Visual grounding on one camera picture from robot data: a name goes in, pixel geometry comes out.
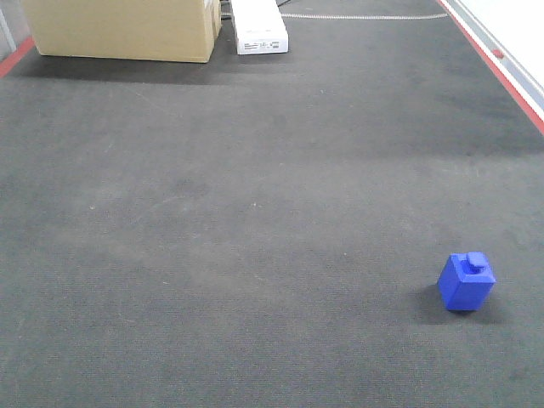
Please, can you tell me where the blue plastic block part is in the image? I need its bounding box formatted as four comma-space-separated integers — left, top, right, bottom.
437, 252, 496, 311

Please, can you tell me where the long white cardboard box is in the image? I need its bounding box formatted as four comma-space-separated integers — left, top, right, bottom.
230, 0, 289, 55

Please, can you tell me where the brown cardboard box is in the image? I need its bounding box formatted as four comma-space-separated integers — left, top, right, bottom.
21, 0, 221, 63

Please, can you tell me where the red edge strip right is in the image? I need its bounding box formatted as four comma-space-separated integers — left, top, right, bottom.
436, 0, 544, 137

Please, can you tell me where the red edge strip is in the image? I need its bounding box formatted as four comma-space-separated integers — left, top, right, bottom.
436, 0, 544, 137
0, 36, 35, 78

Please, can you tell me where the red edge strip left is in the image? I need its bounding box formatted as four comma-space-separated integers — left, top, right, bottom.
0, 36, 35, 78

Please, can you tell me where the white conveyor side rail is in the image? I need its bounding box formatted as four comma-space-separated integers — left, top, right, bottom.
441, 0, 544, 120

